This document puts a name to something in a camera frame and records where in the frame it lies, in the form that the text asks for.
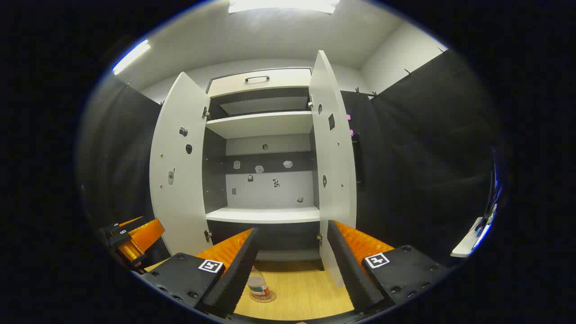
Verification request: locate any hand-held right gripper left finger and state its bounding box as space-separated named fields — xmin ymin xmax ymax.
xmin=142 ymin=227 xmax=260 ymax=318

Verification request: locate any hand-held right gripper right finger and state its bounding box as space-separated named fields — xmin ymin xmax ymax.
xmin=327 ymin=220 xmax=450 ymax=315

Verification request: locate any clear red label plastic bottle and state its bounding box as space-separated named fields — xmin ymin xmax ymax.
xmin=247 ymin=265 xmax=270 ymax=300

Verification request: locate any white cabinet door with hinges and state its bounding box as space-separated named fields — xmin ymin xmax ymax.
xmin=149 ymin=72 xmax=212 ymax=257

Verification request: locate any white cabinet with shelves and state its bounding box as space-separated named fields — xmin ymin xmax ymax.
xmin=205 ymin=67 xmax=324 ymax=270

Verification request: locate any white side table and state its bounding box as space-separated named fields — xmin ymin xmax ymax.
xmin=451 ymin=217 xmax=484 ymax=258

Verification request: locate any black backdrop cloth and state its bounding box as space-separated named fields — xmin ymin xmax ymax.
xmin=79 ymin=49 xmax=501 ymax=270

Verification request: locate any long ceiling tube light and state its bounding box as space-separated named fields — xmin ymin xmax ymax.
xmin=112 ymin=40 xmax=150 ymax=75

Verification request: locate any black computer monitor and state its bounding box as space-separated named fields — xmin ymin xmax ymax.
xmin=485 ymin=146 xmax=504 ymax=225

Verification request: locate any white cabinet drawer front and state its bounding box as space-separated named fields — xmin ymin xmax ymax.
xmin=207 ymin=68 xmax=312 ymax=97

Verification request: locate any rectangular ceiling light panel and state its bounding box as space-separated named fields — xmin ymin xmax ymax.
xmin=228 ymin=0 xmax=340 ymax=14

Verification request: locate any white cabinet door black handle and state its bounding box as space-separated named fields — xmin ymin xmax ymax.
xmin=309 ymin=50 xmax=357 ymax=288

